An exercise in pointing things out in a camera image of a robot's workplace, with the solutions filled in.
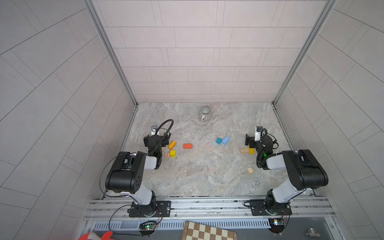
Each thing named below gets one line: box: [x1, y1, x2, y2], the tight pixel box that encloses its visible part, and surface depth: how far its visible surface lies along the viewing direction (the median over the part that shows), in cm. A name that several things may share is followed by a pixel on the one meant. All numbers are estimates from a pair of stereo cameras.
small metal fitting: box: [306, 227, 321, 238], surface depth 65 cm
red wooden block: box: [183, 143, 194, 149], surface depth 96 cm
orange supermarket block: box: [168, 140, 177, 150], surface depth 95 cm
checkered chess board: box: [181, 221, 238, 240], surface depth 64 cm
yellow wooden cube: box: [169, 150, 177, 158], surface depth 90 cm
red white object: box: [78, 231, 115, 240], surface depth 61 cm
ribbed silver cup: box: [199, 106, 212, 122], surface depth 104 cm
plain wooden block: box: [239, 148, 250, 154], surface depth 92 cm
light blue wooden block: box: [221, 136, 230, 145], surface depth 97 cm
